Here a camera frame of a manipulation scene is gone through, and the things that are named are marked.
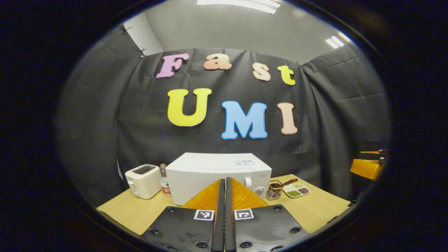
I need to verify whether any clear plastic bottle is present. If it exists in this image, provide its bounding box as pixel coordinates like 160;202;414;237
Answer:
160;163;172;197

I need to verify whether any white toaster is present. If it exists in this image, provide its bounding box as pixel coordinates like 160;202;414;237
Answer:
125;164;162;200

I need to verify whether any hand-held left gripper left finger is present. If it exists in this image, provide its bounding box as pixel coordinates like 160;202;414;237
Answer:
140;178;225;252

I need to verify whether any black backdrop cloth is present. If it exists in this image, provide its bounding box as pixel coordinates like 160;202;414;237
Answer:
56;24;391;207

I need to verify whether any large ceiling light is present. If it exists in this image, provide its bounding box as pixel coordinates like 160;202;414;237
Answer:
197;0;281;14

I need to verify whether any metal wire basket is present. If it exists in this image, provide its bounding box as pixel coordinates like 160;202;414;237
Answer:
266;180;283;200

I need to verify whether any white microwave oven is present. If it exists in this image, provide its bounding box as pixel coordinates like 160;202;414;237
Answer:
166;153;272;206

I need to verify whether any white divided grain dish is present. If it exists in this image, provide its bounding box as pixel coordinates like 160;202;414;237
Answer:
283;183;311;198

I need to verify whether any small ceiling light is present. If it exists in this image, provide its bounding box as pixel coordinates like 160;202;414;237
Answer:
325;32;350;49

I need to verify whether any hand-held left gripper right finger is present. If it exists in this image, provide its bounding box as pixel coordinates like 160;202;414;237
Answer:
226;177;310;252

